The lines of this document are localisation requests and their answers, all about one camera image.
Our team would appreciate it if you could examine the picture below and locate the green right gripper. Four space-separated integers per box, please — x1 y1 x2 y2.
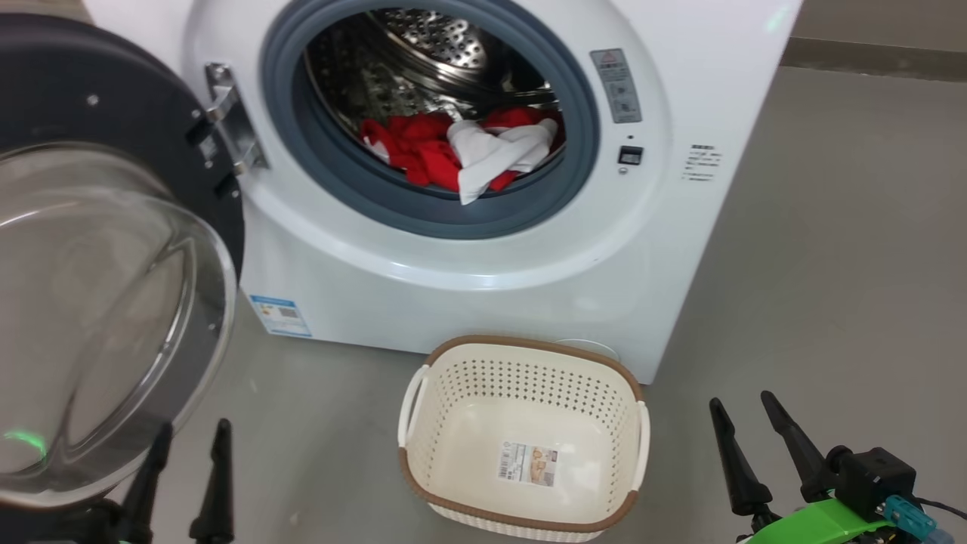
709 390 911 544

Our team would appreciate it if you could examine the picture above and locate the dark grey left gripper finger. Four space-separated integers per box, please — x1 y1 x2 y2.
119 423 174 544
189 418 236 544

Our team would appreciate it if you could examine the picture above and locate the black round glass washer door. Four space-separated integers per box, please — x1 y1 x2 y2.
0 11 246 544

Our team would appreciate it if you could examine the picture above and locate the red and white garment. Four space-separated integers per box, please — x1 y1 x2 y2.
359 106 566 206

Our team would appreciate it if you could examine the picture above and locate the printed label sticker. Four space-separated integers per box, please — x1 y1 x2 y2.
496 442 559 487

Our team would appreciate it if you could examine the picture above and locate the cream perforated laundry basket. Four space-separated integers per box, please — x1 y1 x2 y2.
397 335 651 543

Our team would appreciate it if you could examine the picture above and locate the white washing machine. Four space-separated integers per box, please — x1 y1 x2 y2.
79 0 805 386

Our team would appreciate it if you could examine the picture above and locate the metal door hinge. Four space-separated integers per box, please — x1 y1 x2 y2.
202 63 269 178

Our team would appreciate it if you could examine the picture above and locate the stainless steel washing machine drum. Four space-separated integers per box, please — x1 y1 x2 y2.
304 8 564 152

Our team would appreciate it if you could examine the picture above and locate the blue energy label sticker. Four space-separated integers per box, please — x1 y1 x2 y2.
249 295 313 338

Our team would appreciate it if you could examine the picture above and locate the round white filter cover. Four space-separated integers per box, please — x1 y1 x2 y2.
555 338 620 363

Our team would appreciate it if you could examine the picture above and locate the grey warning sticker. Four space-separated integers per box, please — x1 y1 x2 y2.
589 48 643 124

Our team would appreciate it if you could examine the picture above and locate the teal cable connector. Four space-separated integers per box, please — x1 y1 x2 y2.
884 495 938 541

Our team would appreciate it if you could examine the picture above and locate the thin black cable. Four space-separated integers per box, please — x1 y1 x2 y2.
918 497 967 522

